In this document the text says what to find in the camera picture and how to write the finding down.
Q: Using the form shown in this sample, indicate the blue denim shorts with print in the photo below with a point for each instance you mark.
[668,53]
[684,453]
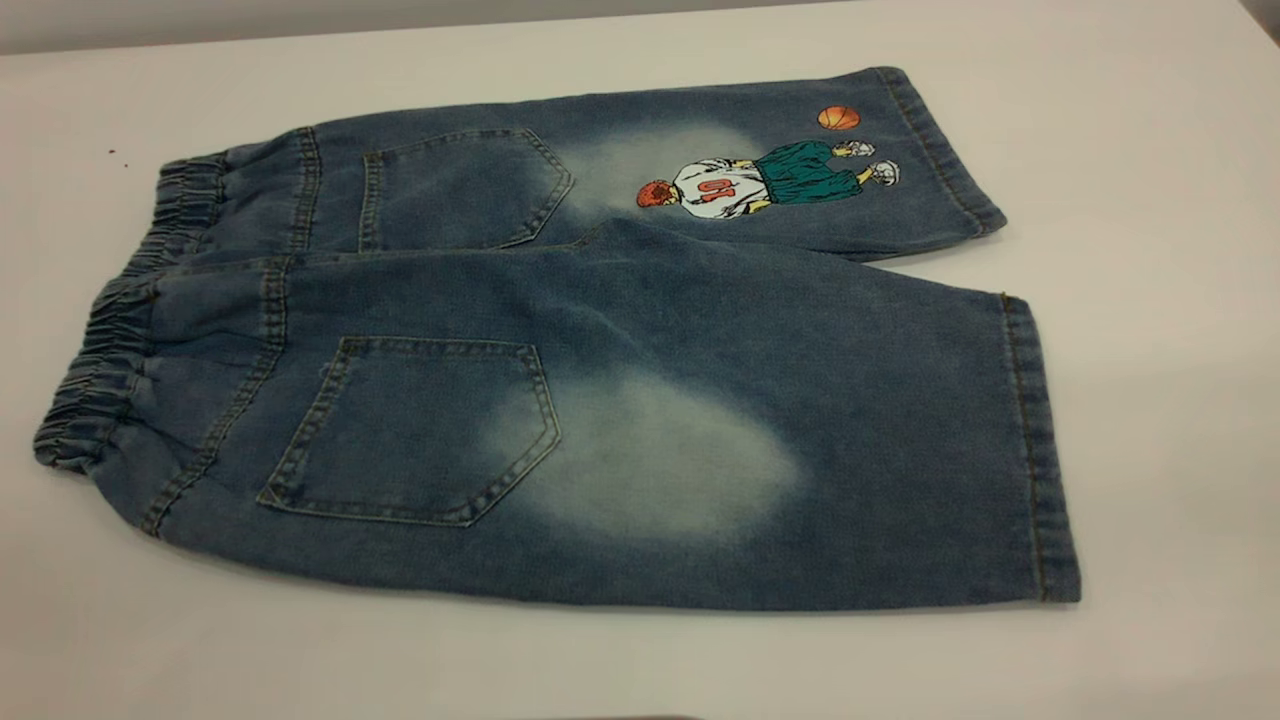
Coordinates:
[640,330]

